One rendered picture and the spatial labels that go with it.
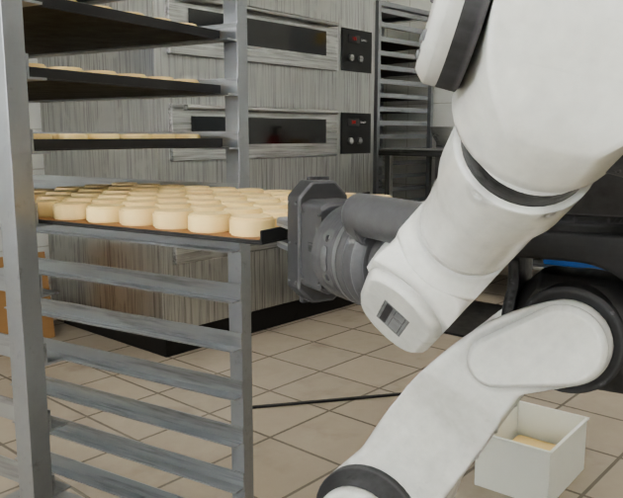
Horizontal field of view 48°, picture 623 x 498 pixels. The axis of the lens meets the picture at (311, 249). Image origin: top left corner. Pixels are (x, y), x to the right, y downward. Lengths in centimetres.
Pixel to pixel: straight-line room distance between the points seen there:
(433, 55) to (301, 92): 330
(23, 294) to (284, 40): 270
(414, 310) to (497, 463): 163
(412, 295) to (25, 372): 62
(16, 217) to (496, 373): 59
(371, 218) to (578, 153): 24
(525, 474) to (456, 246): 166
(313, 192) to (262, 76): 275
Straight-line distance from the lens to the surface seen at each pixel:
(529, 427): 232
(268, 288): 350
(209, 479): 143
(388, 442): 88
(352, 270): 56
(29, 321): 95
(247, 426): 136
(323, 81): 374
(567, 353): 73
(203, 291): 132
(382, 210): 52
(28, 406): 98
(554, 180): 33
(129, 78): 109
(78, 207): 95
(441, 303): 45
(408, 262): 45
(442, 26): 30
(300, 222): 67
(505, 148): 32
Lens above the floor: 97
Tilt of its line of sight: 9 degrees down
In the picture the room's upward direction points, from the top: straight up
